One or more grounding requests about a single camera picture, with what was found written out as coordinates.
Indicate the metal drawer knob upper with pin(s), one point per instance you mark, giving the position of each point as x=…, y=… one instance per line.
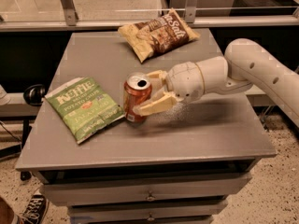
x=150, y=198

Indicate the metal railing post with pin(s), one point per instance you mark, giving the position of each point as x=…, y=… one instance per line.
x=70, y=14
x=190, y=10

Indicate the metal railing post right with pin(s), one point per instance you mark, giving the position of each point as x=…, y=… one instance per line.
x=190, y=10

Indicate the metal drawer knob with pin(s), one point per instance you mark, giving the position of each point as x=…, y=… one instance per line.
x=150, y=198
x=150, y=218

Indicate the brown sea salt chip bag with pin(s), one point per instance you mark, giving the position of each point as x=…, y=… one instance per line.
x=158, y=36

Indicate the metal drawer knob lower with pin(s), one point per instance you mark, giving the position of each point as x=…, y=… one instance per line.
x=150, y=218

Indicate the green jalapeno chip bag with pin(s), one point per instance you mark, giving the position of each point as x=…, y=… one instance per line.
x=84, y=107

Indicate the black sneaker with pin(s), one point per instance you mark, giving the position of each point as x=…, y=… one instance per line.
x=36, y=209

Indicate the red coke can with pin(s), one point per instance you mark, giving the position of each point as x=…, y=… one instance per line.
x=137, y=89

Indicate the metal railing post left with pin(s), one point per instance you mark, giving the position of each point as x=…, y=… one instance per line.
x=70, y=14

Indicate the black round stool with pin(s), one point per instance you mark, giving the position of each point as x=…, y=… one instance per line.
x=34, y=95

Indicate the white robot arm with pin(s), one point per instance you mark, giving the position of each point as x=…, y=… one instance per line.
x=244, y=64

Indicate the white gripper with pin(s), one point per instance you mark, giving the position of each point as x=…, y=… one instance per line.
x=184, y=80

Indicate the grey drawer cabinet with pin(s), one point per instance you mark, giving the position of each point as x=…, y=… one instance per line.
x=190, y=158

